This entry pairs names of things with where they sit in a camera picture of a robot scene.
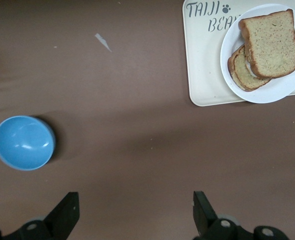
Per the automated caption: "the white round plate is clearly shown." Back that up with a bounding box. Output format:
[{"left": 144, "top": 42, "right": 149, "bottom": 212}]
[{"left": 220, "top": 3, "right": 295, "bottom": 105}]

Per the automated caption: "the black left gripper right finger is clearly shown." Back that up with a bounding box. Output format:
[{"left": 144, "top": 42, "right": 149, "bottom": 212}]
[{"left": 192, "top": 191, "right": 257, "bottom": 240}]

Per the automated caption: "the small toasted bread slice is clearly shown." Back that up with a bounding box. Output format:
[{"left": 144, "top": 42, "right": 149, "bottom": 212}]
[{"left": 227, "top": 44, "right": 273, "bottom": 92}]

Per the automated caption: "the fried egg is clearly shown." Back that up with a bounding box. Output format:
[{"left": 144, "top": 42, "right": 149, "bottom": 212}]
[{"left": 243, "top": 54, "right": 259, "bottom": 77}]

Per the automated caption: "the white tape scrap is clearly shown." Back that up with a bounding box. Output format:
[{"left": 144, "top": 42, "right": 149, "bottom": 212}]
[{"left": 94, "top": 33, "right": 113, "bottom": 53}]

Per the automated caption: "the beige bear print tray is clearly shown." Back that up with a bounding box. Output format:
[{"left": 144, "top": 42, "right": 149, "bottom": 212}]
[{"left": 182, "top": 0, "right": 295, "bottom": 108}]

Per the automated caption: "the blue bowl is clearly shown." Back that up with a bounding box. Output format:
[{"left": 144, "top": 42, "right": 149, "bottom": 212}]
[{"left": 0, "top": 115, "right": 57, "bottom": 172}]

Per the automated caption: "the large brown bread slice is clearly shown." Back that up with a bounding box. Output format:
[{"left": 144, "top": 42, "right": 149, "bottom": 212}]
[{"left": 238, "top": 8, "right": 295, "bottom": 79}]

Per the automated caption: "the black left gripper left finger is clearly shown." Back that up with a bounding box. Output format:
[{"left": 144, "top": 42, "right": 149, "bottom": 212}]
[{"left": 2, "top": 191, "right": 80, "bottom": 240}]

